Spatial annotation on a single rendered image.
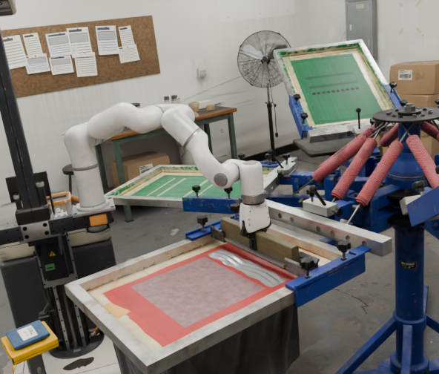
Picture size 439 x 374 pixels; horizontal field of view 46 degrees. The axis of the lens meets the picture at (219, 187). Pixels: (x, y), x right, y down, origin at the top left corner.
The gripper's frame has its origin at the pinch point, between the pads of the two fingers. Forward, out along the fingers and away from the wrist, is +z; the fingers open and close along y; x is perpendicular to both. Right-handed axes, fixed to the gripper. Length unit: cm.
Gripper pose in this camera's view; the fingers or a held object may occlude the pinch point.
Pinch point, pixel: (256, 242)
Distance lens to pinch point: 177.6
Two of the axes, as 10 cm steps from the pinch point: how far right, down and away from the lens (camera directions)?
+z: 1.0, 9.5, 3.0
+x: 5.8, 1.9, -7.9
